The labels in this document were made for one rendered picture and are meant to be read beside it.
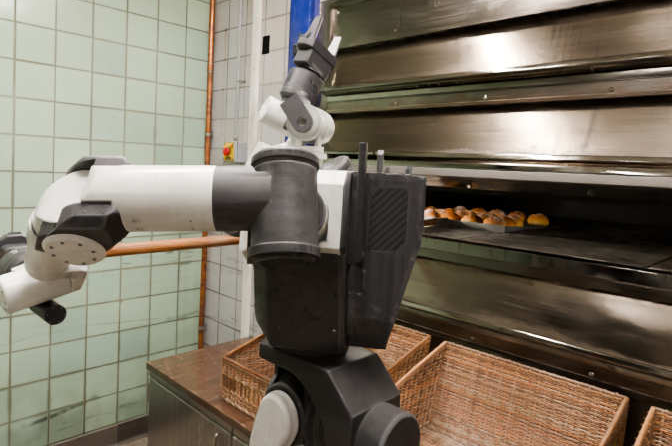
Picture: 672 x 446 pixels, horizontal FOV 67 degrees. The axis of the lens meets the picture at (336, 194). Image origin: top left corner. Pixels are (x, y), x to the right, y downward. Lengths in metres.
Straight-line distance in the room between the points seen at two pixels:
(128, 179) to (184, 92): 2.12
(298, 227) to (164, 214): 0.17
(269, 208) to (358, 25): 1.54
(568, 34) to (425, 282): 0.91
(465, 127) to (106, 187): 1.28
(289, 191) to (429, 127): 1.21
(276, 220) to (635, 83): 1.14
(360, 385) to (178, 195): 0.43
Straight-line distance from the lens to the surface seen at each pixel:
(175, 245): 1.37
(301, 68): 1.24
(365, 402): 0.88
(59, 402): 2.79
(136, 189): 0.69
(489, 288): 1.73
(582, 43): 1.63
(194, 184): 0.68
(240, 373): 1.84
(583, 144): 1.57
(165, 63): 2.77
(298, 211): 0.66
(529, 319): 1.67
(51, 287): 0.99
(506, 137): 1.67
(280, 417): 0.94
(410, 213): 0.80
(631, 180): 1.39
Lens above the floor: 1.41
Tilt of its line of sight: 3 degrees down
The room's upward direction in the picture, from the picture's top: 3 degrees clockwise
